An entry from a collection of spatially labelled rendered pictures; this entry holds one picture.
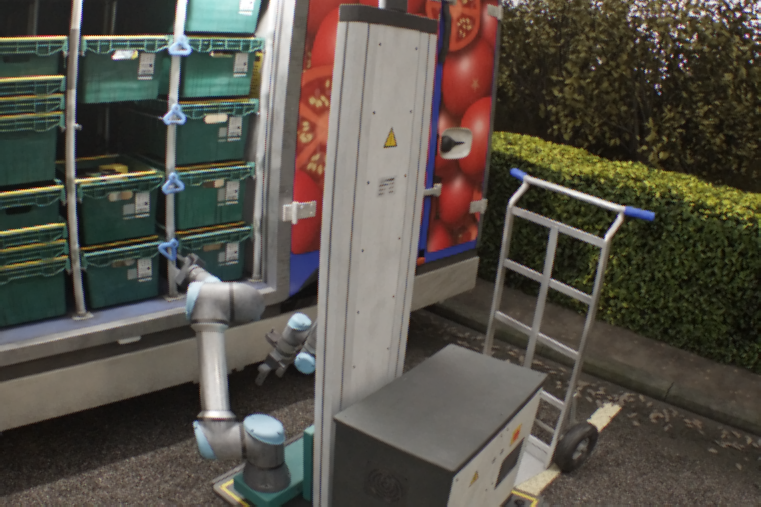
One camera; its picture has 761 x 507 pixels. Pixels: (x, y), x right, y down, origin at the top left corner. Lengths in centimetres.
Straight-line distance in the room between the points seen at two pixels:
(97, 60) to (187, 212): 77
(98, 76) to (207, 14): 53
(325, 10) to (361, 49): 122
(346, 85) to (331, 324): 57
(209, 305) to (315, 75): 119
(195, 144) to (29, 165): 75
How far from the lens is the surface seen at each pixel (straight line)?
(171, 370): 249
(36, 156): 218
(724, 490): 294
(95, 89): 222
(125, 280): 242
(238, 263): 268
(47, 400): 234
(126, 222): 235
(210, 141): 246
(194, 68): 238
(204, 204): 250
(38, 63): 214
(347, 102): 133
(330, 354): 150
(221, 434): 168
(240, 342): 262
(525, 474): 266
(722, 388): 368
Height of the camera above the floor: 165
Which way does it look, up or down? 14 degrees down
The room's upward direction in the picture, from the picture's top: 5 degrees clockwise
